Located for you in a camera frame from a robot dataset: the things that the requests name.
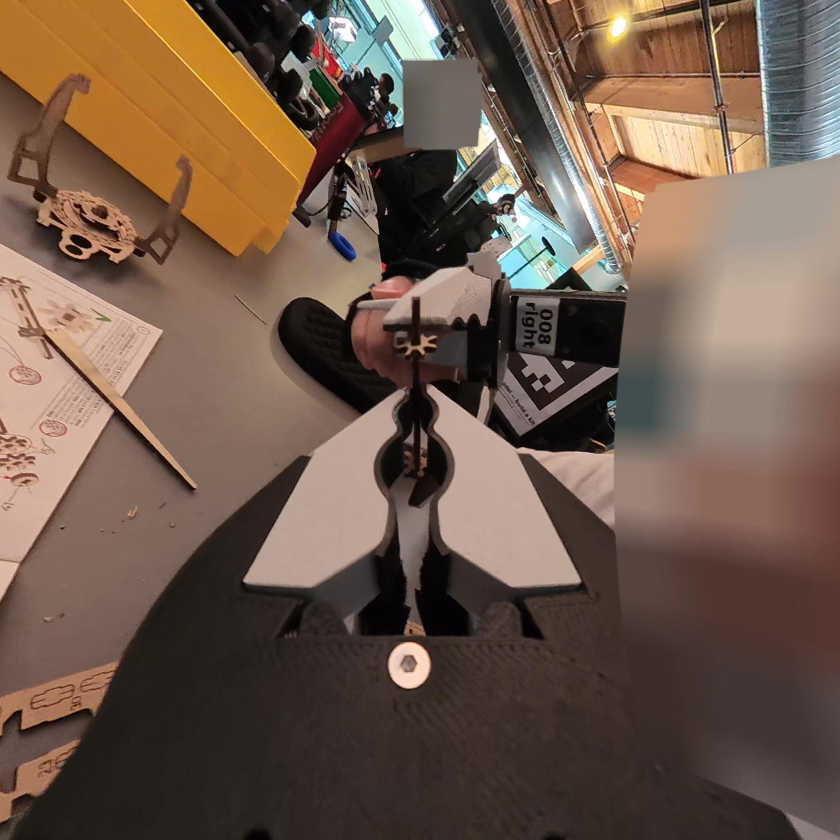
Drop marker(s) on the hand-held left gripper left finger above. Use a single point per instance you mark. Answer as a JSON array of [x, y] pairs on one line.
[[321, 525]]

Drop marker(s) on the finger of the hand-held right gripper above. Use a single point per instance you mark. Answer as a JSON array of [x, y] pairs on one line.
[[453, 295], [453, 354]]

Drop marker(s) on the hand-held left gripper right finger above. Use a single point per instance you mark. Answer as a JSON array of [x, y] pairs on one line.
[[505, 525]]

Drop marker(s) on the wooden axle with gears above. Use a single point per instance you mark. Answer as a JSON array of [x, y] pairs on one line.
[[415, 344]]

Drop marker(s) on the laser-cut wooden parts sheet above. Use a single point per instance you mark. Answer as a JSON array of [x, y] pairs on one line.
[[19, 715]]

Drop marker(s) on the partly built wooden model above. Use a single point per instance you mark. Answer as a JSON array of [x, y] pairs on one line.
[[85, 223]]

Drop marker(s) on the person's right hand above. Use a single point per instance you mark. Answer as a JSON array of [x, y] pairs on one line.
[[374, 341]]

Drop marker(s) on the framed marker board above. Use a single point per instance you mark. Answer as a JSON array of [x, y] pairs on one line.
[[544, 387]]

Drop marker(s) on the blue loop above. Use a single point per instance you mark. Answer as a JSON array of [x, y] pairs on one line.
[[342, 246]]

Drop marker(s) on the red tablecloth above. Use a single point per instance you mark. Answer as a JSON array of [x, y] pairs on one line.
[[334, 138]]

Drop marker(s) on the thin wooden splinter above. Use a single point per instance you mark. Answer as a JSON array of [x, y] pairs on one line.
[[251, 310]]

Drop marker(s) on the tapered wooden stick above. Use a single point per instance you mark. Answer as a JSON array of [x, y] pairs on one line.
[[118, 410]]

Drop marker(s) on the instruction booklet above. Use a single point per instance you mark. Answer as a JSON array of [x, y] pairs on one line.
[[59, 420]]

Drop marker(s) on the ceiling lamp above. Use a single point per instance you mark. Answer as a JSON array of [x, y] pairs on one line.
[[618, 26]]

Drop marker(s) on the yellow plastic bin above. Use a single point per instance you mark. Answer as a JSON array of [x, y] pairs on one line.
[[164, 98]]

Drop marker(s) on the black air duct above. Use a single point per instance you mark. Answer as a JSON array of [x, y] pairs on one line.
[[518, 98]]

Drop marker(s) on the silver air duct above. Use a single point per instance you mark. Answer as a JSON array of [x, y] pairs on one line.
[[800, 79]]

